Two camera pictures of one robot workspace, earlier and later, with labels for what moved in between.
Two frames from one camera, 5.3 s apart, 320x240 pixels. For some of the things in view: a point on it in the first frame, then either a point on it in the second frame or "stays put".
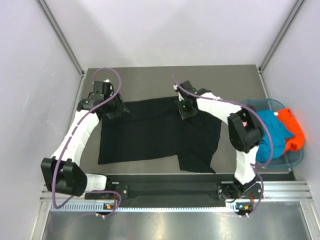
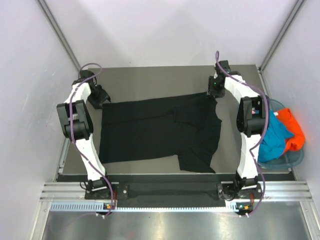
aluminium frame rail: (272, 191) stays put
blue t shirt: (279, 134) stays put
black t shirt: (153, 130) stays put
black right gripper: (184, 115) → (211, 91)
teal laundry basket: (286, 160) stays put
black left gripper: (120, 108) → (103, 96)
